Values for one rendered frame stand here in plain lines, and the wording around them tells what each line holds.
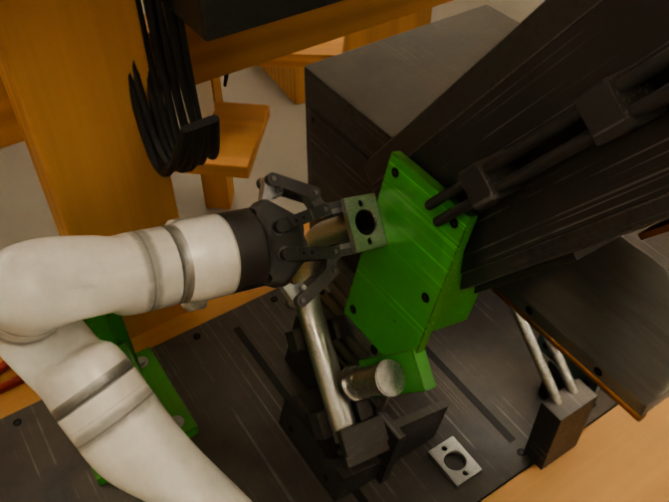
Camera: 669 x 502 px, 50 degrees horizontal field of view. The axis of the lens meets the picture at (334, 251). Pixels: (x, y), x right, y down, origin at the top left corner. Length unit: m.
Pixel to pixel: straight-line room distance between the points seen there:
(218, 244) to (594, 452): 0.56
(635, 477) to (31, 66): 0.81
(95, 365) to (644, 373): 0.50
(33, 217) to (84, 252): 2.17
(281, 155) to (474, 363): 1.93
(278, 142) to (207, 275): 2.29
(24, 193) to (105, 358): 2.31
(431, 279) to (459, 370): 0.32
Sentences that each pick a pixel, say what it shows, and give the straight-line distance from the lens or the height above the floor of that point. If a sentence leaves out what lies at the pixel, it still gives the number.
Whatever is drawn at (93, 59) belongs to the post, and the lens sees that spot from 0.81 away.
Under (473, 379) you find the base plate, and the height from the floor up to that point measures 0.90.
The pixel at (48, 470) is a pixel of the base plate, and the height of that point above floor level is 0.90.
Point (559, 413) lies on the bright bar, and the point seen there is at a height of 1.01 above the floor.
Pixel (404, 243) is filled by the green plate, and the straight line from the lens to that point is 0.71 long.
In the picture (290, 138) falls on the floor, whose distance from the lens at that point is 2.91.
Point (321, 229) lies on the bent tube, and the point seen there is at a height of 1.18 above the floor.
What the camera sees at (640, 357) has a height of 1.13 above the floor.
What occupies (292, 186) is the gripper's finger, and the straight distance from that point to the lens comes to 0.70.
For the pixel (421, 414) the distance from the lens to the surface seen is 0.87.
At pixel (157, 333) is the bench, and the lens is 1.08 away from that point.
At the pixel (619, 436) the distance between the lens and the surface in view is 0.99.
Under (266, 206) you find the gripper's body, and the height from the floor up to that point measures 1.25.
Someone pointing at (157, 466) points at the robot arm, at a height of 1.20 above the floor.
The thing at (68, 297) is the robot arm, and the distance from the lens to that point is 0.57.
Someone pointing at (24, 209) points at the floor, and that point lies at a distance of 2.80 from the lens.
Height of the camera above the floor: 1.69
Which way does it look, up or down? 44 degrees down
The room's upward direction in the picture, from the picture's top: straight up
